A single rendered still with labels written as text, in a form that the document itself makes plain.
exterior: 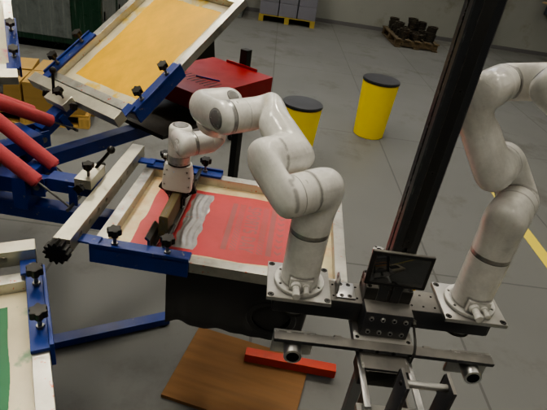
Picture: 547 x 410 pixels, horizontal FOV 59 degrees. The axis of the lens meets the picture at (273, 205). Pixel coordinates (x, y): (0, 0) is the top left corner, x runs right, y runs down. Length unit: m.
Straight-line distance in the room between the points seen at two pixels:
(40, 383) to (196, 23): 1.76
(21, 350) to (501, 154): 1.18
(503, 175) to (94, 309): 2.19
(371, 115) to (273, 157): 4.27
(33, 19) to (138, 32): 4.80
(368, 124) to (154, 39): 3.26
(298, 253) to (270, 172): 0.22
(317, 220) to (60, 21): 6.29
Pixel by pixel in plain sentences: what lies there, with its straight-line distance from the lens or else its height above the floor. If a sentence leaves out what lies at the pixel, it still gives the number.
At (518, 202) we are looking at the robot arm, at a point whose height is 1.45.
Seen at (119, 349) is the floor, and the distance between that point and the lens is 2.60.
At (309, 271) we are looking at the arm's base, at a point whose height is 1.21.
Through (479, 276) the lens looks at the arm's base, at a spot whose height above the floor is 1.25.
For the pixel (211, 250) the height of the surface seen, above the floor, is 0.96.
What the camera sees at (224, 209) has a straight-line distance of 1.82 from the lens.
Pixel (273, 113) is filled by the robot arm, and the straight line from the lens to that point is 1.15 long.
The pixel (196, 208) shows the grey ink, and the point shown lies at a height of 0.96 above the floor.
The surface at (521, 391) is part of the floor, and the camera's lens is 2.98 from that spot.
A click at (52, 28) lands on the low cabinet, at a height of 0.27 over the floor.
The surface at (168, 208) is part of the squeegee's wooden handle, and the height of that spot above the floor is 1.06.
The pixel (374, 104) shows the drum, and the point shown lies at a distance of 5.23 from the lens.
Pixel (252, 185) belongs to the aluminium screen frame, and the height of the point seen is 0.99.
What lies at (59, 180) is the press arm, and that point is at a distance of 1.82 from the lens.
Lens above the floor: 1.91
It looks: 30 degrees down
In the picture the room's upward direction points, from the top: 9 degrees clockwise
